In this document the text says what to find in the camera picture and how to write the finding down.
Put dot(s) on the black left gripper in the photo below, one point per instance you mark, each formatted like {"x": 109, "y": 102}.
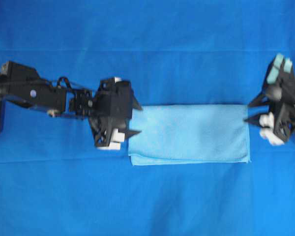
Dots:
{"x": 108, "y": 132}

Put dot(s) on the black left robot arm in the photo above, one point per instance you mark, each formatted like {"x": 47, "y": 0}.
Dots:
{"x": 22, "y": 86}

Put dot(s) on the teal right wrist camera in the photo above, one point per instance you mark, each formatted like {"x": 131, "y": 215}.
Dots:
{"x": 279, "y": 65}

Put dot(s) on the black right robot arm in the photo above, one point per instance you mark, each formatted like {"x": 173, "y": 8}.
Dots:
{"x": 279, "y": 95}

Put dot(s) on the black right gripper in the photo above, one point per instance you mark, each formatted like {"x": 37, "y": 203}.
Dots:
{"x": 279, "y": 123}

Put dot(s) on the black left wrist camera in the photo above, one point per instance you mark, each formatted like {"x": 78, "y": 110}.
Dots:
{"x": 113, "y": 98}

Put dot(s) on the light blue towel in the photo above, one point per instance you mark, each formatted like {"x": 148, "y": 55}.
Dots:
{"x": 189, "y": 134}

